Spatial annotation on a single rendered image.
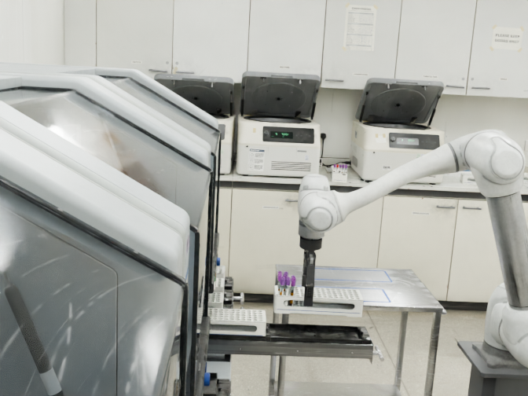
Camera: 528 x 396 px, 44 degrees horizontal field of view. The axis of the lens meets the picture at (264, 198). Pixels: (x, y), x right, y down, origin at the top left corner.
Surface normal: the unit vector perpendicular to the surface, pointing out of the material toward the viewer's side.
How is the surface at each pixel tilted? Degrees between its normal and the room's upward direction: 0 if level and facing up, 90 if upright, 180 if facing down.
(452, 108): 90
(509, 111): 90
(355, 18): 90
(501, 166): 84
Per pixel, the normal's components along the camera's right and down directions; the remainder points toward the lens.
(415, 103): -0.03, 0.90
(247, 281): 0.00, 0.22
